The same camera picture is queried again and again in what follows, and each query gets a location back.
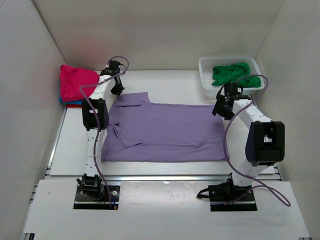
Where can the green t shirt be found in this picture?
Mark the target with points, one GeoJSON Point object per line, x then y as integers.
{"type": "Point", "coordinates": [235, 73]}

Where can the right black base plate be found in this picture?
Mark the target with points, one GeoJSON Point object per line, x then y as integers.
{"type": "Point", "coordinates": [228, 198]}

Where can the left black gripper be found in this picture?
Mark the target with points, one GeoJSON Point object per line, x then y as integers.
{"type": "Point", "coordinates": [119, 90]}

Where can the folded blue t shirt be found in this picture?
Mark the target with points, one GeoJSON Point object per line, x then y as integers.
{"type": "Point", "coordinates": [79, 102]}

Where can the folded pink t shirt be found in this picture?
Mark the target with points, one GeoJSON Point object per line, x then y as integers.
{"type": "Point", "coordinates": [71, 79]}

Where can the folded red t shirt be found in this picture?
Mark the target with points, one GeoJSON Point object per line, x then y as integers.
{"type": "Point", "coordinates": [73, 105]}

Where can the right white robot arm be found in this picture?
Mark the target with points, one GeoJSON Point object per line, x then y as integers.
{"type": "Point", "coordinates": [265, 143]}

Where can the purple t shirt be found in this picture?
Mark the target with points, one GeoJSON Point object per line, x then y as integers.
{"type": "Point", "coordinates": [142, 131]}

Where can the aluminium rail front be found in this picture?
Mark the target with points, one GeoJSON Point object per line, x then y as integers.
{"type": "Point", "coordinates": [263, 177]}

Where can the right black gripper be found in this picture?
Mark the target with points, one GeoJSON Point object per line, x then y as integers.
{"type": "Point", "coordinates": [218, 109]}

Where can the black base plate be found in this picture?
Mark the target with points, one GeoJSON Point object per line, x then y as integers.
{"type": "Point", "coordinates": [228, 198]}
{"type": "Point", "coordinates": [86, 201]}

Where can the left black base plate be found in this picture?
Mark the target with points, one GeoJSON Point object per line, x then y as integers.
{"type": "Point", "coordinates": [86, 201]}

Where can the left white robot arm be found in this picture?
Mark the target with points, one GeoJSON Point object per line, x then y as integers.
{"type": "Point", "coordinates": [95, 114]}

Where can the white plastic basket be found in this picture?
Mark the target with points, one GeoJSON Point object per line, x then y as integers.
{"type": "Point", "coordinates": [207, 63]}

